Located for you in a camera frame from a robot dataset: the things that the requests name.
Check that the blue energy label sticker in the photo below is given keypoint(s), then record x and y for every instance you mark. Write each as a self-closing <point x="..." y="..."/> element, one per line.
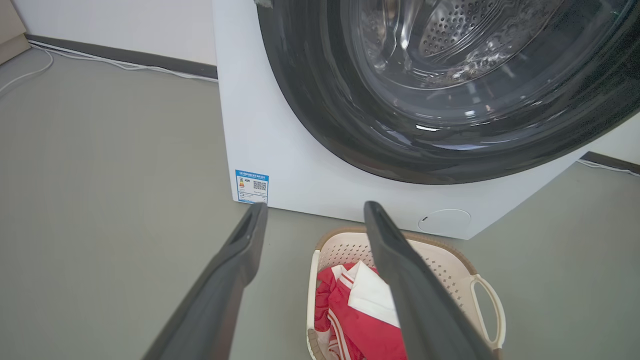
<point x="252" y="187"/>

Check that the black round glass washer door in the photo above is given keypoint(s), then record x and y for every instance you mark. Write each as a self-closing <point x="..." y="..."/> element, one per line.
<point x="310" y="90"/>

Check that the white washing machine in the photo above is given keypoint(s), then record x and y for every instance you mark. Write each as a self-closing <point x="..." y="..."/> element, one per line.
<point x="280" y="140"/>

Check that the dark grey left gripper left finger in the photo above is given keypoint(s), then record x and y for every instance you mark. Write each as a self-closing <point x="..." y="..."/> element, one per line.
<point x="220" y="300"/>

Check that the red garment with white stripes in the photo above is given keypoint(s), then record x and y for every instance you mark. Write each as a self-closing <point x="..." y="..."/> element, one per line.
<point x="365" y="335"/>

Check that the cream plastic laundry basket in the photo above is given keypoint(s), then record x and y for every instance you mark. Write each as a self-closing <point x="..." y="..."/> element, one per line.
<point x="450" y="265"/>

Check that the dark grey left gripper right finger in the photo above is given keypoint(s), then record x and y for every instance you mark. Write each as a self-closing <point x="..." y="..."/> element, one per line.
<point x="420" y="310"/>

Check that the round white filter cover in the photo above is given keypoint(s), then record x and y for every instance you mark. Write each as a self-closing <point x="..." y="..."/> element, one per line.
<point x="445" y="221"/>

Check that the beige panel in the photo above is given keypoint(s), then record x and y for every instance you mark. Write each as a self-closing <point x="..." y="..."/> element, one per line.
<point x="10" y="30"/>

